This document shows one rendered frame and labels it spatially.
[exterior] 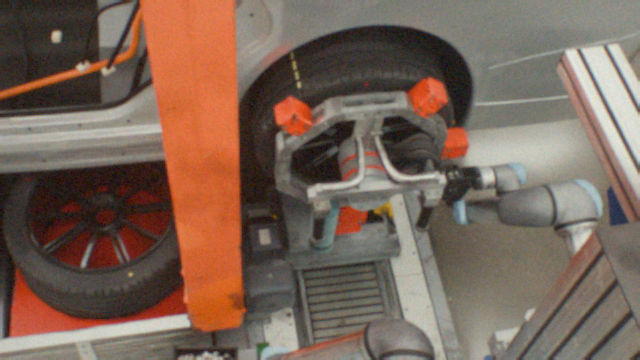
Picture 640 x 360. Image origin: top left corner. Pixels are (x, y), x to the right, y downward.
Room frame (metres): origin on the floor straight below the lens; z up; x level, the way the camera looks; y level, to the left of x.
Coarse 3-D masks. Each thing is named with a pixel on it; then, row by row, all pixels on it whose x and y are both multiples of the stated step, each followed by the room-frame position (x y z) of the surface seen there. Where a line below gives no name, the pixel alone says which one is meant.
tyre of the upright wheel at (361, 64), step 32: (352, 32) 1.72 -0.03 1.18; (384, 32) 1.75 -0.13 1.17; (288, 64) 1.63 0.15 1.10; (320, 64) 1.60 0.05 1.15; (352, 64) 1.60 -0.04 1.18; (384, 64) 1.61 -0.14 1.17; (416, 64) 1.67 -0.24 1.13; (256, 96) 1.61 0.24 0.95; (288, 96) 1.52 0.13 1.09; (320, 96) 1.52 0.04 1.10; (448, 96) 1.66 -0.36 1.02; (256, 128) 1.51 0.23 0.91; (448, 128) 1.65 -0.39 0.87
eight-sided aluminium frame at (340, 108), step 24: (336, 96) 1.51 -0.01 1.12; (360, 96) 1.52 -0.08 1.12; (384, 96) 1.54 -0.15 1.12; (408, 96) 1.56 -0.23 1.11; (312, 120) 1.48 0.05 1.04; (336, 120) 1.45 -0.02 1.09; (408, 120) 1.51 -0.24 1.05; (432, 120) 1.55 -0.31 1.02; (288, 144) 1.41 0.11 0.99; (288, 168) 1.41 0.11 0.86; (408, 168) 1.57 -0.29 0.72; (432, 168) 1.55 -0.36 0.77; (288, 192) 1.42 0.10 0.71
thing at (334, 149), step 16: (336, 128) 1.56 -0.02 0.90; (352, 128) 1.79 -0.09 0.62; (384, 128) 1.61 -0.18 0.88; (400, 128) 1.62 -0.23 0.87; (416, 128) 1.69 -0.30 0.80; (304, 144) 1.54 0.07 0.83; (320, 144) 1.55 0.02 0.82; (336, 144) 1.56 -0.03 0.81; (384, 144) 1.70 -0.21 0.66; (304, 160) 1.57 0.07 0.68; (320, 160) 1.55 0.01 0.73; (336, 160) 1.64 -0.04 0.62; (400, 160) 1.62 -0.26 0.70; (304, 176) 1.52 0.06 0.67; (320, 176) 1.55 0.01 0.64; (336, 176) 1.57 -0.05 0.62
